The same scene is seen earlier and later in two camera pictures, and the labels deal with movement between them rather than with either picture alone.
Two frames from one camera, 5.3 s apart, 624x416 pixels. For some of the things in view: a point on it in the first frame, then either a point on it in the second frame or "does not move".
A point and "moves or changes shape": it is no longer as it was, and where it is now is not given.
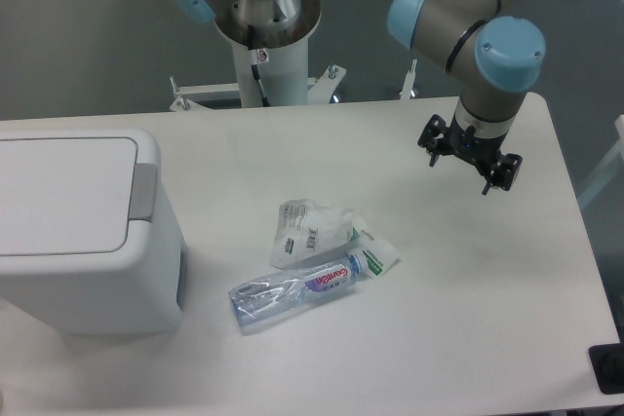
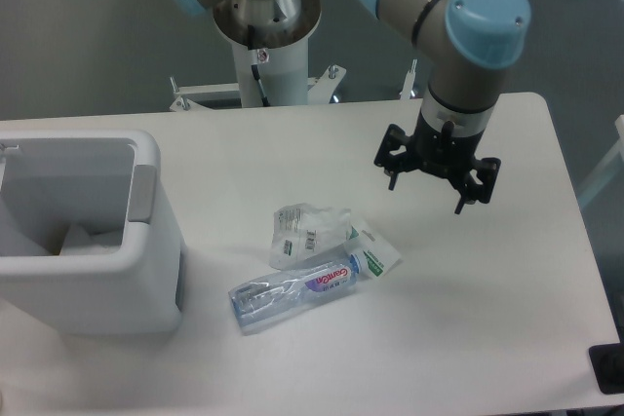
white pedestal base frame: [320, 90] does not move
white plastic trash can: [80, 252] moves or changes shape
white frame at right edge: [608, 170] does not move
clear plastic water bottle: [257, 302] does not move
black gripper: [480, 150] to [442, 151]
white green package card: [375, 257] does not move
